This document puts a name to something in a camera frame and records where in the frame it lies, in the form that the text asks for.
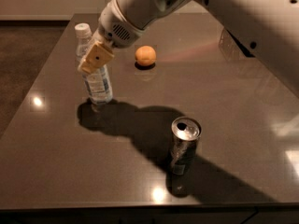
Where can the black wire basket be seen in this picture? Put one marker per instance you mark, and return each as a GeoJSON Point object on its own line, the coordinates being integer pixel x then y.
{"type": "Point", "coordinates": [244, 50]}

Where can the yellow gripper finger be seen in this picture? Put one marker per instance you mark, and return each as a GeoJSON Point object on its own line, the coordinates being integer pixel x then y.
{"type": "Point", "coordinates": [96, 57]}

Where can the orange fruit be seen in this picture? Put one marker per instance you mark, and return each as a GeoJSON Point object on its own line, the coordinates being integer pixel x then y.
{"type": "Point", "coordinates": [145, 56]}

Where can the clear plastic water bottle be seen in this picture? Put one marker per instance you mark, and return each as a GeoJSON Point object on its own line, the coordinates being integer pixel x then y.
{"type": "Point", "coordinates": [98, 82]}

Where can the open silver drink can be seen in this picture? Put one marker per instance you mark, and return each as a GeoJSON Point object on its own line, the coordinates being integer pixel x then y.
{"type": "Point", "coordinates": [186, 134]}

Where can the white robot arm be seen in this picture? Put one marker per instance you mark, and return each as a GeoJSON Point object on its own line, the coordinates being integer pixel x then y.
{"type": "Point", "coordinates": [266, 29]}

